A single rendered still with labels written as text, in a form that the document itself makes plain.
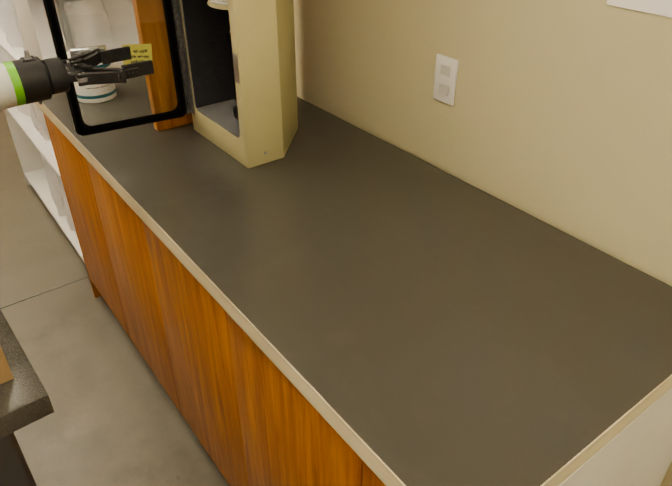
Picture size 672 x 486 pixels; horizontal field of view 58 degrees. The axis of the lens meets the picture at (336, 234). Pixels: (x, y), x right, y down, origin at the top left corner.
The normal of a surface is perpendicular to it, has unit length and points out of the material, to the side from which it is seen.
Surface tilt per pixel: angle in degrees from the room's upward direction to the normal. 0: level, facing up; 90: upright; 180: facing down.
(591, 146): 90
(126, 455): 0
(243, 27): 90
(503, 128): 90
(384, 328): 0
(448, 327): 2
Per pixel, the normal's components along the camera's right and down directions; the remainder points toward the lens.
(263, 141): 0.60, 0.44
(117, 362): 0.00, -0.84
